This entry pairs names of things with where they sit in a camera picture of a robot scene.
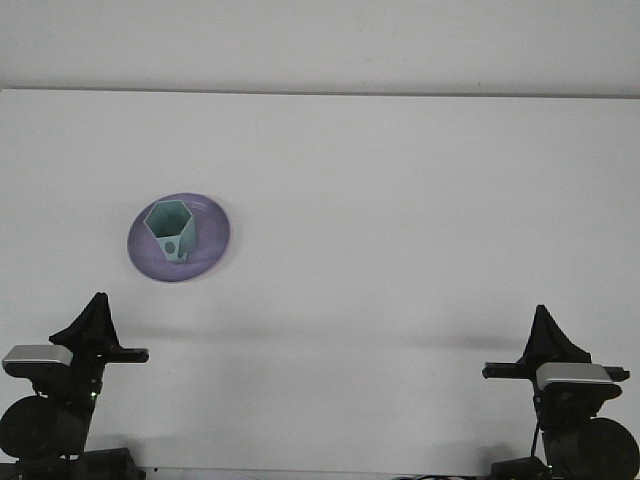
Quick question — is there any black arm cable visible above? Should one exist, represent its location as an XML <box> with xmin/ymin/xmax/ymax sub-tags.
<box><xmin>528</xmin><ymin>423</ymin><xmax>545</xmax><ymax>464</ymax></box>

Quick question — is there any pale purple round plate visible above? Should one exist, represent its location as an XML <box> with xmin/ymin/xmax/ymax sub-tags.
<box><xmin>126</xmin><ymin>192</ymin><xmax>233</xmax><ymax>285</ymax></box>

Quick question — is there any pale blue faceted cup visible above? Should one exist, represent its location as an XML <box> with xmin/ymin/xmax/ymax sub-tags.
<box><xmin>145</xmin><ymin>199</ymin><xmax>199</xmax><ymax>265</ymax></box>

